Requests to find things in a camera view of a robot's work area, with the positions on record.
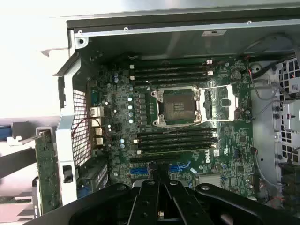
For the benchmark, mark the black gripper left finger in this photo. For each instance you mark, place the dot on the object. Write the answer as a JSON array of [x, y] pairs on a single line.
[[145, 201]]

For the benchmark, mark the black expansion slot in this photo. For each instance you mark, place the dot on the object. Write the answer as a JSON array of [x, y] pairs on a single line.
[[152, 159]]

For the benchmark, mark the open PC case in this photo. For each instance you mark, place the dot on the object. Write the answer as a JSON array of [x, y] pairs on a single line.
[[65, 131]]

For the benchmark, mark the black RAM slot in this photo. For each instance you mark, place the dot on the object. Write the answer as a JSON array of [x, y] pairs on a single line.
[[173, 68], [173, 80], [173, 74], [178, 142], [178, 130], [173, 62], [178, 150], [178, 136]]

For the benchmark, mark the blue disk carrier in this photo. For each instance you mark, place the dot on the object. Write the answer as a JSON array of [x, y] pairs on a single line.
[[4, 133]]

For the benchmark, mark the metal socket cover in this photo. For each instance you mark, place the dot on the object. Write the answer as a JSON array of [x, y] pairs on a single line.
[[222, 103]]

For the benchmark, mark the grey parts rack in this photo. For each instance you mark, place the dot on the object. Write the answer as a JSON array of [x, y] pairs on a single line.
[[23, 212]]

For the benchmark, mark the coin cell battery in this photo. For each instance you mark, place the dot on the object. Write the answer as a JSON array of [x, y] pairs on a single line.
[[236, 75]]

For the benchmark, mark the green Dell motherboard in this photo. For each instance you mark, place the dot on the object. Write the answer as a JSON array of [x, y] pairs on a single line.
[[229, 145]]

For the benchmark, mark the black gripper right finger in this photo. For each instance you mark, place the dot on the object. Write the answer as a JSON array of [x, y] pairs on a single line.
[[182, 204]]

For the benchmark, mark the CPU socket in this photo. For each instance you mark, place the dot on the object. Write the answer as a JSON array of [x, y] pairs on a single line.
[[179, 106]]

